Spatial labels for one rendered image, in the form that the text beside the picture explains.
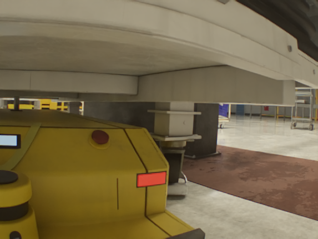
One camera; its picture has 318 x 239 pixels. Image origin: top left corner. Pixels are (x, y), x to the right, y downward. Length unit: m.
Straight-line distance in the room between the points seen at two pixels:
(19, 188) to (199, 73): 0.46
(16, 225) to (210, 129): 1.53
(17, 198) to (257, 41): 0.36
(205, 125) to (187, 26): 1.55
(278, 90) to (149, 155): 0.33
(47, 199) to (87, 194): 0.09
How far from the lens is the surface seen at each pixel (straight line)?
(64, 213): 0.51
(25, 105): 6.63
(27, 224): 0.40
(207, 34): 0.18
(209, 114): 1.72
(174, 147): 0.91
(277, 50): 0.27
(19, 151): 0.51
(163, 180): 0.57
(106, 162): 0.52
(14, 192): 0.37
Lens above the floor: 0.32
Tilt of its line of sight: 1 degrees down
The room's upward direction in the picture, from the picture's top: 3 degrees clockwise
